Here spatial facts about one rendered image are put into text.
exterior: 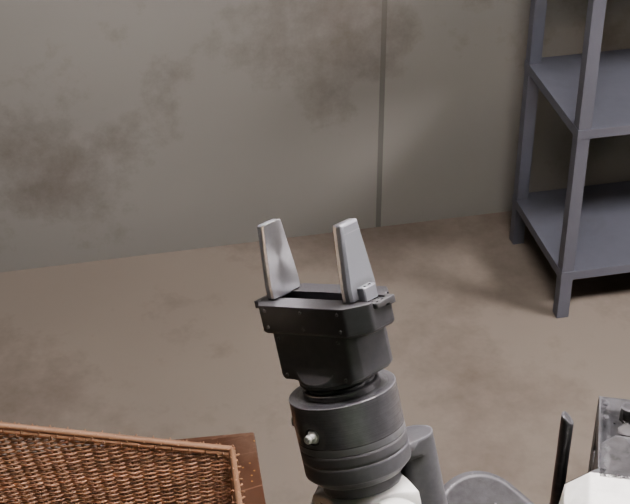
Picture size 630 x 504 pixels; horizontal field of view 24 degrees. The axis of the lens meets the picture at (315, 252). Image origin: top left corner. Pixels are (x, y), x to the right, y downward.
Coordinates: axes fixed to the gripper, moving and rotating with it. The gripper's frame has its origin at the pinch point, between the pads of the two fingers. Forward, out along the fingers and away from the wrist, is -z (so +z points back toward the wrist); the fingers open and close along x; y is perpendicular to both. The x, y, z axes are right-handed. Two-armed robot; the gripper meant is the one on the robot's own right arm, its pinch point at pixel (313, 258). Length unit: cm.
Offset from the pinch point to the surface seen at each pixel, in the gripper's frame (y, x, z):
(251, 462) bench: -83, -110, 68
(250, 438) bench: -87, -114, 66
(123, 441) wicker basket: -56, -108, 52
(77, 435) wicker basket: -50, -112, 49
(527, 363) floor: -209, -141, 101
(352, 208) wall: -226, -207, 64
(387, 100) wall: -230, -188, 33
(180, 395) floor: -141, -199, 87
